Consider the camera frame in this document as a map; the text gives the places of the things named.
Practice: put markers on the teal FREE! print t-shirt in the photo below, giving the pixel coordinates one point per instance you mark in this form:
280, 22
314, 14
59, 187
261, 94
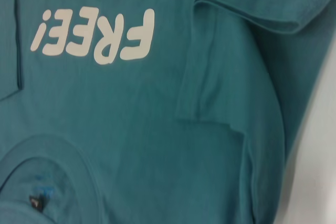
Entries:
157, 103

